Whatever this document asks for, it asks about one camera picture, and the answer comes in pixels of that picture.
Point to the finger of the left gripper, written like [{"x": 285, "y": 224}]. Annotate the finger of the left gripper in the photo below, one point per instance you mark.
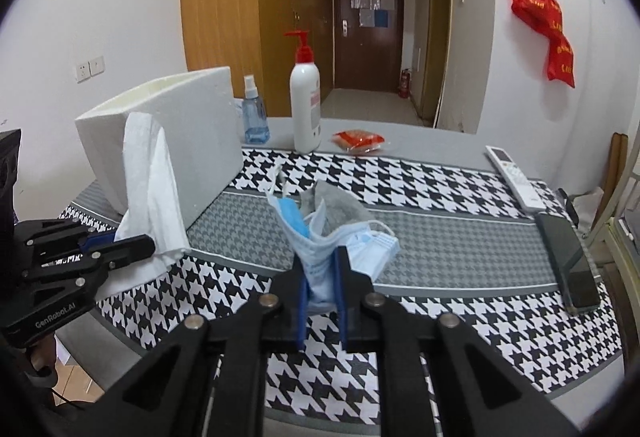
[
  {"x": 95, "y": 239},
  {"x": 117, "y": 255}
]

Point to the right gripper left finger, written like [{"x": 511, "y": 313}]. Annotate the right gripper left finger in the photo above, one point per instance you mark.
[{"x": 206, "y": 377}]

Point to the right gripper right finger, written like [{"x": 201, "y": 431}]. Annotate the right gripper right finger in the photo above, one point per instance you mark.
[{"x": 437, "y": 376}]

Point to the white cloth towel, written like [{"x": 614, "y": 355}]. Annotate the white cloth towel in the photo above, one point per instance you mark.
[{"x": 153, "y": 206}]

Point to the blue surgical face mask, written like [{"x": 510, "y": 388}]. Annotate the blue surgical face mask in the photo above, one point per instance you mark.
[{"x": 370, "y": 246}]

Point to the person's left hand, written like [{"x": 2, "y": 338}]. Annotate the person's left hand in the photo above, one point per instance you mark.
[{"x": 43, "y": 356}]

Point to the black smartphone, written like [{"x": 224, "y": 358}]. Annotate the black smartphone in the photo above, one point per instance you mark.
[{"x": 569, "y": 264}]

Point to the houndstooth table runner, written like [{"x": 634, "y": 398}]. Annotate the houndstooth table runner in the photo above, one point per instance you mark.
[{"x": 465, "y": 247}]

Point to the white styrofoam box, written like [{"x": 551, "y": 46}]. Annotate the white styrofoam box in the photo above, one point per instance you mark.
[{"x": 197, "y": 112}]

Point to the blue spray bottle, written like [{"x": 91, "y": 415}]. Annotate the blue spray bottle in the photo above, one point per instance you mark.
[{"x": 254, "y": 115}]

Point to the white remote control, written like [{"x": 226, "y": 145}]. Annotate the white remote control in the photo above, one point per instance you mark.
[{"x": 524, "y": 191}]

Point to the grey folded cloth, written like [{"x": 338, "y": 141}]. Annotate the grey folded cloth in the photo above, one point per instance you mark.
[{"x": 331, "y": 208}]

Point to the white pump bottle red top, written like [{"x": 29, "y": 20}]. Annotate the white pump bottle red top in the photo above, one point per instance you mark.
[{"x": 305, "y": 95}]

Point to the red snack packet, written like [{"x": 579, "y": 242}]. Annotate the red snack packet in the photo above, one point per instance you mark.
[{"x": 358, "y": 141}]

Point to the red fire extinguisher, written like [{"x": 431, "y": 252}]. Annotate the red fire extinguisher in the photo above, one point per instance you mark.
[{"x": 404, "y": 91}]

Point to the dark brown entrance door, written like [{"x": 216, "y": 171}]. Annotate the dark brown entrance door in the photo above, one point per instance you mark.
[{"x": 368, "y": 44}]

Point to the red hanging bag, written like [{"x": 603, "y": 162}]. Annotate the red hanging bag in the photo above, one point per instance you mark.
[{"x": 545, "y": 17}]

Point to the white wall socket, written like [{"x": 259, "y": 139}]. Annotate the white wall socket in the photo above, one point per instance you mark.
[{"x": 86, "y": 70}]

